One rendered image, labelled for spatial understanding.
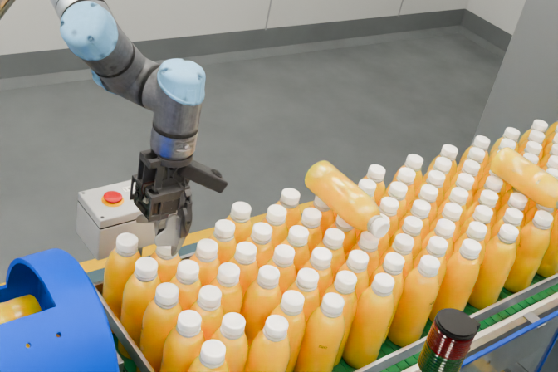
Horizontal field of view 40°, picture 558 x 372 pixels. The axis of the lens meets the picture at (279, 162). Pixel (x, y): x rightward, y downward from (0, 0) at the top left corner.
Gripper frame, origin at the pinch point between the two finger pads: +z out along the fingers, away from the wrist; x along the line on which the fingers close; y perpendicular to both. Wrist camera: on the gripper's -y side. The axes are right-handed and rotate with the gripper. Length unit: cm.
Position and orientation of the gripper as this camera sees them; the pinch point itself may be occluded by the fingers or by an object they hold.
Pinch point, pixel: (169, 239)
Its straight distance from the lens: 142.9
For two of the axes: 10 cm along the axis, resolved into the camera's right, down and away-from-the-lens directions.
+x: 5.9, 5.3, -6.2
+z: -1.9, 8.3, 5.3
